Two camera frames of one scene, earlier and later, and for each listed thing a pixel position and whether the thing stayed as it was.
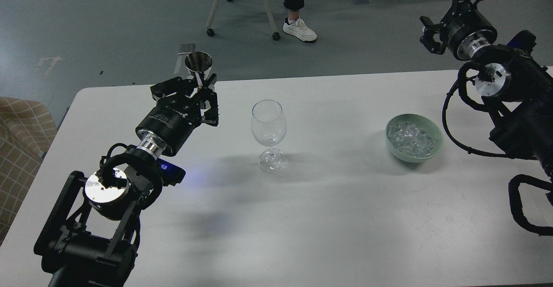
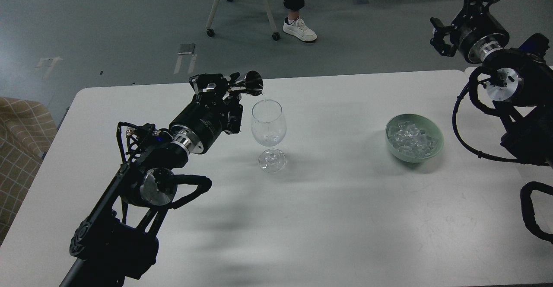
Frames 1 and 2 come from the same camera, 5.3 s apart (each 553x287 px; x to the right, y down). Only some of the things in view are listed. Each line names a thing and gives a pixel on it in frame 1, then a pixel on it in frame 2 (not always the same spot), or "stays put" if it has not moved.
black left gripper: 172,118 -> 198,126
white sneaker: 298,29 stays put
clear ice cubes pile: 408,138 stays put
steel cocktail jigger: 200,63 -> 254,83
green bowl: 413,138 stays put
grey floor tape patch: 186,48 stays put
